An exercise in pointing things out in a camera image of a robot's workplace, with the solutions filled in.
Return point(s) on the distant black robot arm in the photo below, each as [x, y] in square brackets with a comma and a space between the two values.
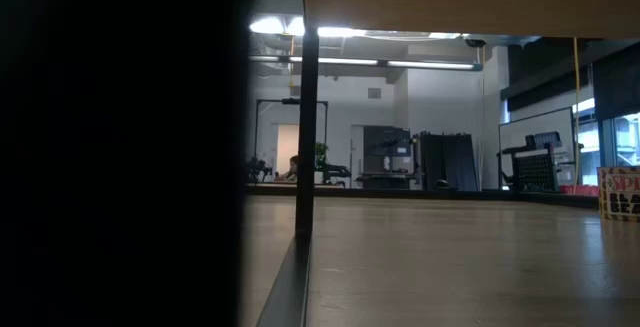
[257, 169]
[337, 171]

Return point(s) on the wooden shelf board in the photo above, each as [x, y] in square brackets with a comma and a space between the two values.
[500, 2]

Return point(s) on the green potted plant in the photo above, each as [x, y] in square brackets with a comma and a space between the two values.
[321, 152]

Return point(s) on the person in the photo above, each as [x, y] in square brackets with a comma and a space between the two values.
[293, 167]

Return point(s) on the white door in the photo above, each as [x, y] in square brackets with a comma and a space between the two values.
[287, 139]

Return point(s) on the white bottle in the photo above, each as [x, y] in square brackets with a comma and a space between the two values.
[386, 163]

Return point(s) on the dark workbench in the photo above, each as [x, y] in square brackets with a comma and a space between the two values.
[385, 181]

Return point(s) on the ceiling light panel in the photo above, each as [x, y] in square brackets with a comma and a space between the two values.
[340, 32]

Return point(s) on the black curtain panels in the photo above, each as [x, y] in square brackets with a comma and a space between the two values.
[450, 162]

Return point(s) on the round ceiling light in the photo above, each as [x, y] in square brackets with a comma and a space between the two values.
[270, 25]

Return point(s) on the long ceiling light strip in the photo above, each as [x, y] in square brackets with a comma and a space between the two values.
[430, 65]

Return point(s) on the orange and white can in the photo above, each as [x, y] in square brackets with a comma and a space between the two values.
[120, 147]

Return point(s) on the whiteboard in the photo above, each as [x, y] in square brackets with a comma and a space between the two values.
[525, 127]

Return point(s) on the black pegboard cart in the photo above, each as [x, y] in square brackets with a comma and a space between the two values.
[535, 172]

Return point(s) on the red storage bins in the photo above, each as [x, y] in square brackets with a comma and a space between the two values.
[580, 190]

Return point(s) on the yellow patterned black beans can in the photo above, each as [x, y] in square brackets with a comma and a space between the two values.
[620, 197]

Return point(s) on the black metal shelf end frame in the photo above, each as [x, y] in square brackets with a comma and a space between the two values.
[307, 142]

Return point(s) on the dark wall monitor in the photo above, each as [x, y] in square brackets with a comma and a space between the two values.
[385, 142]

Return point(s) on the distant black gantry frame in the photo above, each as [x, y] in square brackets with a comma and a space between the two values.
[270, 101]

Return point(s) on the black aluminium table frame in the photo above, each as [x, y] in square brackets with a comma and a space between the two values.
[475, 195]

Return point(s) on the black ceiling camera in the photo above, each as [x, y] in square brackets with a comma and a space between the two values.
[475, 43]

